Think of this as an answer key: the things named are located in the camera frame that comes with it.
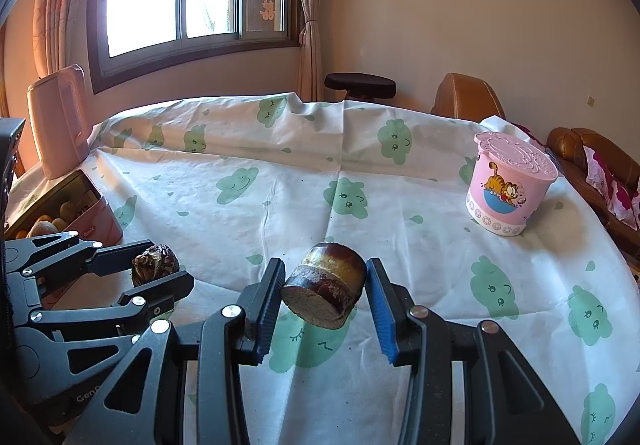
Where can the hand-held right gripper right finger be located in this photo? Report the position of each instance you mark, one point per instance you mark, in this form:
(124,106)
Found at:
(382,320)

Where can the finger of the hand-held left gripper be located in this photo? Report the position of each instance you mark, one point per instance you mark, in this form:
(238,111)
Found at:
(160,292)
(120,256)

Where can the brown leather armchair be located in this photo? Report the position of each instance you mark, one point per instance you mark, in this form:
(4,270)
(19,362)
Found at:
(465,97)

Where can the pink cartoon cup with lid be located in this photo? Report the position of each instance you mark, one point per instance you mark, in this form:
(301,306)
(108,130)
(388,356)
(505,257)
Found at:
(505,195)

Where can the brown leather sofa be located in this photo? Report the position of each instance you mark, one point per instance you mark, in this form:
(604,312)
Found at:
(565,145)

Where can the floral cushion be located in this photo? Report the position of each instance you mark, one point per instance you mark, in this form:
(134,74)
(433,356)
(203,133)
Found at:
(625,202)
(600,167)

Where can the beige patterned curtain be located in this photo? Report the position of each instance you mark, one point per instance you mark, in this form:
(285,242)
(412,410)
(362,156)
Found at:
(310,65)
(60,15)

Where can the pink paper window decoration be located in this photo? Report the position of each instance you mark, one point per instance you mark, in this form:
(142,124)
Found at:
(270,10)

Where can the pink electric kettle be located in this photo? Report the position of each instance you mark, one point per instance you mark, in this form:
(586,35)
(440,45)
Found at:
(57,125)

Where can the orange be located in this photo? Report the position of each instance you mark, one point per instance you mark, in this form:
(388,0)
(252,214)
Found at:
(42,219)

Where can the small tan round fruit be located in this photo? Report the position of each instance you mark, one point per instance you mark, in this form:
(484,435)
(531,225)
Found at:
(68,210)
(61,224)

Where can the round pastry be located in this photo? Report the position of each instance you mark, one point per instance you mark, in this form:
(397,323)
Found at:
(42,230)

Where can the white tablecloth with green clouds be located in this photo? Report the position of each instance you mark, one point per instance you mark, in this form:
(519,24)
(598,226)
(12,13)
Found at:
(300,165)

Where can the chocolate roll cake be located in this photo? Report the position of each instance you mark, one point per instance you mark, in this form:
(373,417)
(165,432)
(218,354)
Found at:
(152,262)
(325,290)

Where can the black round stool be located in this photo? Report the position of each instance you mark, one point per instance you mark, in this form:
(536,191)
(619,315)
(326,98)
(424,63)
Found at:
(360,84)

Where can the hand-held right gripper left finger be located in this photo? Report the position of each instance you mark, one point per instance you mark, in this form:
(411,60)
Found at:
(265,320)

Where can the pink tin box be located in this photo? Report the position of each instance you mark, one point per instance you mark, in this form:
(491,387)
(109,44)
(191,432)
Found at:
(95,220)

